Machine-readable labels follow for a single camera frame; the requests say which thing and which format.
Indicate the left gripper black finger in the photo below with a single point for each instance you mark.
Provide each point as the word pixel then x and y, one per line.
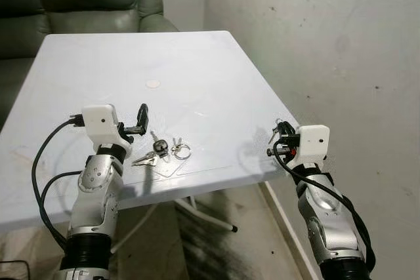
pixel 142 119

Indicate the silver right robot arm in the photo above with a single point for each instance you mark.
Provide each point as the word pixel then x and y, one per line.
pixel 328 221

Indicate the white plastic table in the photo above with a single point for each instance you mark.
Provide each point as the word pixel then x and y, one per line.
pixel 197 70

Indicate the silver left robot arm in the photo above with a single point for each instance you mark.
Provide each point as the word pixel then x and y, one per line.
pixel 95 201

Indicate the round white table cap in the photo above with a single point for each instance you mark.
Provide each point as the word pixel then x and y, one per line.
pixel 153 84

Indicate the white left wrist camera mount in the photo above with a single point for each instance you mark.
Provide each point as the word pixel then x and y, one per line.
pixel 102 121

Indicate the silver key bunch black fob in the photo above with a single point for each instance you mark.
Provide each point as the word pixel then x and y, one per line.
pixel 157 143

